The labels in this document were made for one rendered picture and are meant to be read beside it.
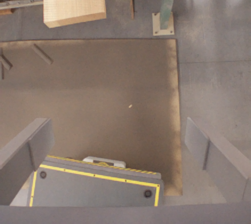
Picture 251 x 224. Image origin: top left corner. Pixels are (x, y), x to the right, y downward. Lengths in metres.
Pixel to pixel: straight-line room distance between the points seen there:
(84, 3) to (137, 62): 0.88
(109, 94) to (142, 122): 0.30
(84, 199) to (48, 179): 0.22
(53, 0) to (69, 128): 0.98
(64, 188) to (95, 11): 0.87
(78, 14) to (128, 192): 0.81
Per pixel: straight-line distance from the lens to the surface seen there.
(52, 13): 0.51
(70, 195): 1.07
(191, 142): 0.17
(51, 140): 0.17
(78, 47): 1.45
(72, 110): 1.35
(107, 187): 1.00
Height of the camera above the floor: 1.25
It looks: 80 degrees down
